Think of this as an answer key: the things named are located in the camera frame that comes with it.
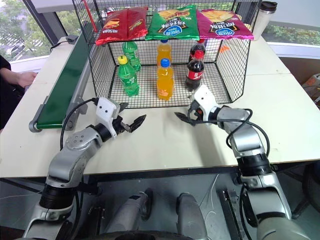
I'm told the green chips bag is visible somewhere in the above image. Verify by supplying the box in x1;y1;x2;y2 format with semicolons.
144;4;201;42

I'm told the green conveyor belt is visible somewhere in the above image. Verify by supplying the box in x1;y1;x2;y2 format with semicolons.
28;23;95;133

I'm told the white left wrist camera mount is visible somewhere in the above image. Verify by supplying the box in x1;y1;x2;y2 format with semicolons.
96;97;122;138

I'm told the magenta chips bag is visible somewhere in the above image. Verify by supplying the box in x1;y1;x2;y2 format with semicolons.
196;9;255;41

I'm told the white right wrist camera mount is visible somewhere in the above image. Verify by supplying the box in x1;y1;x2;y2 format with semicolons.
191;84;219;121

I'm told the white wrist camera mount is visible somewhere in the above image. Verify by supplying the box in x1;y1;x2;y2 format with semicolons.
191;84;219;121
96;97;122;138

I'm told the cola bottle red cap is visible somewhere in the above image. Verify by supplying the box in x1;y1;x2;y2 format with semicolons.
184;49;206;89
188;39;207;62

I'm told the black wire mesh rack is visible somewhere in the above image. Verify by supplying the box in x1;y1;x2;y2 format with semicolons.
71;0;262;110

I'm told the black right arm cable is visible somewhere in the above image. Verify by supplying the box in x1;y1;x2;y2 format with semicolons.
194;107;272;163

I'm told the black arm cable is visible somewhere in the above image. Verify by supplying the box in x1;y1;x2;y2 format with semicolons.
59;98;101;151
194;107;272;163

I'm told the red chips bag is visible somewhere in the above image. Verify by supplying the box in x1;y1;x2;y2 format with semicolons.
95;6;149;46

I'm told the black chair base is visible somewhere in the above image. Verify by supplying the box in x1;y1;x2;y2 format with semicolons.
291;162;320;221

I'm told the white travel mug black lid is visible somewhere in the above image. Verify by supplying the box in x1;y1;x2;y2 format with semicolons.
253;1;279;41

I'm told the green soda bottle yellow cap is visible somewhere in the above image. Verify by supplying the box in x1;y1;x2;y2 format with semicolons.
117;55;140;97

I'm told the person's bare hand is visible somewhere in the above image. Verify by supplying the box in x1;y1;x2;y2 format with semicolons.
18;70;38;89

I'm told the red pole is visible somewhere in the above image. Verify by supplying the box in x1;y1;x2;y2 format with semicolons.
81;0;98;33

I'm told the orange soda bottle blue cap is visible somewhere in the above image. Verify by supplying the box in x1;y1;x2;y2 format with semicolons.
156;39;173;67
156;58;175;101

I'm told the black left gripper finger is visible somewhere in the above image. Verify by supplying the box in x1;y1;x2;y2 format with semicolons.
116;102;129;117
128;114;147;133

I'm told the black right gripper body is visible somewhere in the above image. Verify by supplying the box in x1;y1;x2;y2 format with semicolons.
188;100;206;123

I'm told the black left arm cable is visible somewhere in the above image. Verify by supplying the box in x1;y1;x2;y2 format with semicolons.
59;98;101;151

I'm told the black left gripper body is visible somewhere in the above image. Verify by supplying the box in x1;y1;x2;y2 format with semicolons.
112;115;133;136

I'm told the cardboard box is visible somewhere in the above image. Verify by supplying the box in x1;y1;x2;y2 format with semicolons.
301;73;320;110

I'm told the black power adapter cable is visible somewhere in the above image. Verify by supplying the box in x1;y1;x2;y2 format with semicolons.
49;40;68;54

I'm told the grey rounded robot leg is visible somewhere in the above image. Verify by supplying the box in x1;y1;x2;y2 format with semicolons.
106;191;154;240
175;192;209;240

